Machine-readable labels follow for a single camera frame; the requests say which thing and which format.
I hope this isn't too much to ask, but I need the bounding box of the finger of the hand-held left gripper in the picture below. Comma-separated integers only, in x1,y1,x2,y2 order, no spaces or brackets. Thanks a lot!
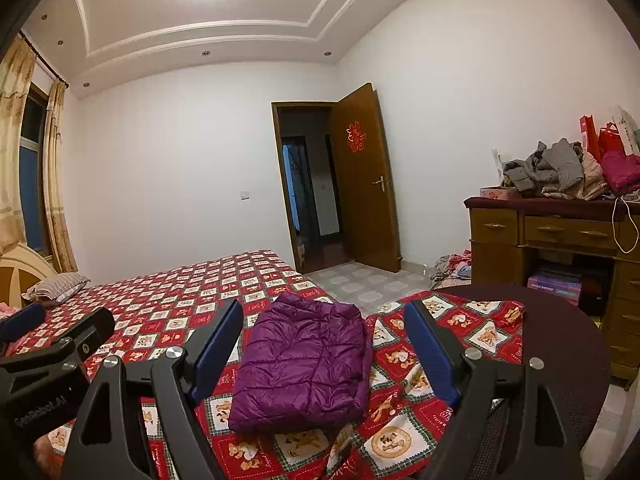
0,302,47,343
47,306,116,361

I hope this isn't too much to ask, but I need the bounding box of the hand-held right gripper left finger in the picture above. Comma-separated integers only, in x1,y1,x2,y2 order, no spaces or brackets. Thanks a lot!
62,299,244,480

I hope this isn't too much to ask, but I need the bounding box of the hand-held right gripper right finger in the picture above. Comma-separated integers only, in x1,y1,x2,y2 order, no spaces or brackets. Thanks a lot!
403,300,586,480

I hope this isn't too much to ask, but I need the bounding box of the purple puffer jacket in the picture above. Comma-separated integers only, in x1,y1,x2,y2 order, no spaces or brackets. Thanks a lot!
227,291,373,435

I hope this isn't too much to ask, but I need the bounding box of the clothes pile on floor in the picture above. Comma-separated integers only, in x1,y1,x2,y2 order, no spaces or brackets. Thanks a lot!
430,249,473,288

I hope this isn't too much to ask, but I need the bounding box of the grey clothes pile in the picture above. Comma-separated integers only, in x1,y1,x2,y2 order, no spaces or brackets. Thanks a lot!
502,139,586,193

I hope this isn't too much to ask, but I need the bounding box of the striped pillow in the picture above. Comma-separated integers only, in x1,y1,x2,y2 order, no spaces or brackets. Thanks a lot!
22,274,92,307

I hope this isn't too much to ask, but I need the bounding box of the cream wooden headboard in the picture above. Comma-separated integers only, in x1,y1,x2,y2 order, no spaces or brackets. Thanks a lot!
0,250,58,311

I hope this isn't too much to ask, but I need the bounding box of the red checkered printed bed sheet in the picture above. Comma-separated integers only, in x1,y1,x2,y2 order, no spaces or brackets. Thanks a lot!
0,249,526,480

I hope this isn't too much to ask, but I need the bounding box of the dark round table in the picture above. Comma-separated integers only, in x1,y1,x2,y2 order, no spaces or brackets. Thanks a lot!
432,282,615,480

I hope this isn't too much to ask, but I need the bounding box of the wooden desk with drawers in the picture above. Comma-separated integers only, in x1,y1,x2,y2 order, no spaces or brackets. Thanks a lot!
464,195,640,381

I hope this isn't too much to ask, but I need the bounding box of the narrow beige patterned curtain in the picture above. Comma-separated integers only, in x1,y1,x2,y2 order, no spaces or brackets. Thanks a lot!
42,81,78,273

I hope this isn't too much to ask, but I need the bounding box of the purple shoe box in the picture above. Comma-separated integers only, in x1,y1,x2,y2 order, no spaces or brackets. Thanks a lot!
527,267,583,306

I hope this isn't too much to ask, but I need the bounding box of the brown wooden door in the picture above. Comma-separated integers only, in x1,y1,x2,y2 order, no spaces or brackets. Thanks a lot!
327,82,402,273

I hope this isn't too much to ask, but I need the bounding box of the wide beige patterned curtain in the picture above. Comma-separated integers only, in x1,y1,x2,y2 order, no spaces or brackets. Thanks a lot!
0,35,38,258

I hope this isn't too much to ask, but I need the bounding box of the window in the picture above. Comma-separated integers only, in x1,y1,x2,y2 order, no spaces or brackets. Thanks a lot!
19,85,53,256

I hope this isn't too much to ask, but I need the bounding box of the dark red desk cover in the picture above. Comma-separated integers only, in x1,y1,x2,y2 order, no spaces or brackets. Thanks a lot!
464,195,640,222

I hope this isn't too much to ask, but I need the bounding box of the red paper door decoration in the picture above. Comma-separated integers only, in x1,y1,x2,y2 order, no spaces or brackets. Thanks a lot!
346,120,365,153

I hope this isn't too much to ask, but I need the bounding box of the beige jacket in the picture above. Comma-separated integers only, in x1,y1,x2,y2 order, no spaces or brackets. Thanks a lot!
542,150,608,201

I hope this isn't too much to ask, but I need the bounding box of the curtain rod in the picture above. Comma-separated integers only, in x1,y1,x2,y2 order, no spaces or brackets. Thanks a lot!
17,30,68,83

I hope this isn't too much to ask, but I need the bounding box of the magenta jacket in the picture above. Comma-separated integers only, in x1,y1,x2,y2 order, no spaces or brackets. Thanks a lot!
600,150,640,196

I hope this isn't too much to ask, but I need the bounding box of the narrow red gift bag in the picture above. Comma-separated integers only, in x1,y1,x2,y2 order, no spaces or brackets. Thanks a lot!
580,115,601,161

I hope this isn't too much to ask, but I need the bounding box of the wide red gift bag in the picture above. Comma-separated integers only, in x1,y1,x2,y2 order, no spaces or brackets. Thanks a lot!
597,122,623,158

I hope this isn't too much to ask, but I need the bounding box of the white paper bag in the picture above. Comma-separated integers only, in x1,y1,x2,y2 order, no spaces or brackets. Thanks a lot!
607,105,640,156

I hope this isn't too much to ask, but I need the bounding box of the brown door frame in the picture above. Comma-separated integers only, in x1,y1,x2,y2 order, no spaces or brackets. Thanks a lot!
271,101,341,275

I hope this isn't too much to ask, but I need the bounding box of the white cable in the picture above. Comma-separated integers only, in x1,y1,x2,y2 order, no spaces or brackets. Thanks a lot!
612,195,640,254

